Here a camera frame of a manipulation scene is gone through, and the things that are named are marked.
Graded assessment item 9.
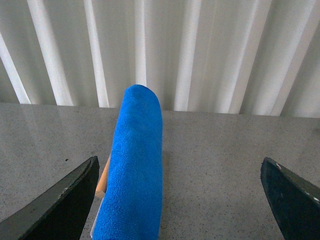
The white pleated curtain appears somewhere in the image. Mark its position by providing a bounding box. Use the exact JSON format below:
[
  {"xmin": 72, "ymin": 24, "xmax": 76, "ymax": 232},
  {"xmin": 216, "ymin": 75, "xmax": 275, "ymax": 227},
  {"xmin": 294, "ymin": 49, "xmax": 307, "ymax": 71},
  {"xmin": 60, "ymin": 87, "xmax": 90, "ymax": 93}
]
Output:
[{"xmin": 0, "ymin": 0, "xmax": 320, "ymax": 118}]

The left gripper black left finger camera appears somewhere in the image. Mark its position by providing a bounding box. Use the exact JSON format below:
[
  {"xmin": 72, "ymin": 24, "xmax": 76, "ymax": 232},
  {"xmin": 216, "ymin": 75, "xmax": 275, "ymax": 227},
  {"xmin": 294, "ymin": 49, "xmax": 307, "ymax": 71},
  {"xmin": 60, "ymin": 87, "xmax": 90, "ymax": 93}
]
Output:
[{"xmin": 0, "ymin": 156, "xmax": 100, "ymax": 240}]

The blue microfiber cloth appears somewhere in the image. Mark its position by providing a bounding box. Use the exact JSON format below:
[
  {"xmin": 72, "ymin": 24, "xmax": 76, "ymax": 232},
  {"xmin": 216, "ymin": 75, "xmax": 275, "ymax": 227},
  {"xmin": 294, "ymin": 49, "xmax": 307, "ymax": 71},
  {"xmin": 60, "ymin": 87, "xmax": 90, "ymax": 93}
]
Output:
[{"xmin": 92, "ymin": 84, "xmax": 163, "ymax": 240}]

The white rack with wooden rods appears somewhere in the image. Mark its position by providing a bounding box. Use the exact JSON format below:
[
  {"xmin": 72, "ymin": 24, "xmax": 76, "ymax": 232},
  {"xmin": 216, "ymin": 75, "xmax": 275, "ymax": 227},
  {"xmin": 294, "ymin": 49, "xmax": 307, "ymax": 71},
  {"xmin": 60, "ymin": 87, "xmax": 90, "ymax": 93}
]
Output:
[{"xmin": 90, "ymin": 155, "xmax": 111, "ymax": 239}]

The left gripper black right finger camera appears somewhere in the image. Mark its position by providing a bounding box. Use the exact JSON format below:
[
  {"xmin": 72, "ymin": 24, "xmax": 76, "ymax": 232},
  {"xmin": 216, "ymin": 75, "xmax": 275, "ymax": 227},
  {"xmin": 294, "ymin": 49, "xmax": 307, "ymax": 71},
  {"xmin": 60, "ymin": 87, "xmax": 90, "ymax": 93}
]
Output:
[{"xmin": 260, "ymin": 157, "xmax": 320, "ymax": 240}]

